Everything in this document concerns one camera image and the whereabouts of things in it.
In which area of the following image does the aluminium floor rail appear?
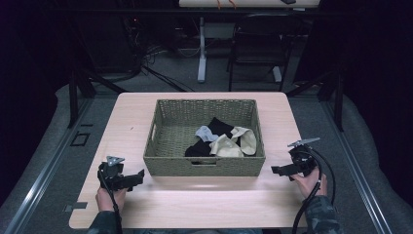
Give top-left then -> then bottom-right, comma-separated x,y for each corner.
2,97 -> 95,234
319,99 -> 394,234

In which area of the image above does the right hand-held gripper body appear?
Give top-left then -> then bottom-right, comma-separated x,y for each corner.
286,136 -> 321,178

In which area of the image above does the light blue sock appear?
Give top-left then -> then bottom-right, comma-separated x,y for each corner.
194,125 -> 220,143

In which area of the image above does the person's left hand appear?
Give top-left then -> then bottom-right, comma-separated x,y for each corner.
94,186 -> 128,213

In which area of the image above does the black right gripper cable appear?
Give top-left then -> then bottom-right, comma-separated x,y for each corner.
291,149 -> 323,234
308,147 -> 337,206

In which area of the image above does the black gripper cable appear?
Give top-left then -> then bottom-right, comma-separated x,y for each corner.
97,170 -> 124,234
308,147 -> 337,206
291,149 -> 323,234

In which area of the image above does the bundle of black floor cables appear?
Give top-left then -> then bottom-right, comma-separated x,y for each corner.
122,18 -> 197,94

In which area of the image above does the green woven basket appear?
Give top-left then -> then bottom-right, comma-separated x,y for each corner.
142,98 -> 267,178

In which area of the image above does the black metal stand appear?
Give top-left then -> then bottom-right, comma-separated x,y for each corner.
285,68 -> 346,133
65,62 -> 129,130

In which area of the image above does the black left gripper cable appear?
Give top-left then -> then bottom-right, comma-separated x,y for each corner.
97,170 -> 124,234

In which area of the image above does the person's right hand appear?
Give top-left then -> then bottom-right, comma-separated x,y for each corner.
290,167 -> 328,200

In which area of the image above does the orange cable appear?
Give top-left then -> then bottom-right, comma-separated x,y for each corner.
215,0 -> 239,10

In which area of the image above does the grey tape strip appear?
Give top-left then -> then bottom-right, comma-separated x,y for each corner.
62,201 -> 89,214

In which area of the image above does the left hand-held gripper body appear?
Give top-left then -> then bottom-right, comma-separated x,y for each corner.
96,155 -> 134,192

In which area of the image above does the cream sock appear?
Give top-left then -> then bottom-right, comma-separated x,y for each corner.
208,133 -> 245,159
230,126 -> 258,157

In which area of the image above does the black folding chair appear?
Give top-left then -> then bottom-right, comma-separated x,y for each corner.
226,12 -> 306,93

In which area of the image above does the white desk leg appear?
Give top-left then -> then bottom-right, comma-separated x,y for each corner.
197,16 -> 208,84
272,65 -> 283,83

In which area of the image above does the black sock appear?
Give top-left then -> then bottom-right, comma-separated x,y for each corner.
184,116 -> 244,158

